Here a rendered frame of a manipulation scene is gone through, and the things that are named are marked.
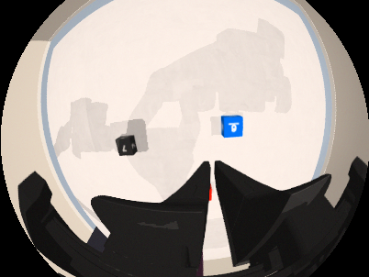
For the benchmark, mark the blue block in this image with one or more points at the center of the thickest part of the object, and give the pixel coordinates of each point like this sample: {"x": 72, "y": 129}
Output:
{"x": 231, "y": 126}

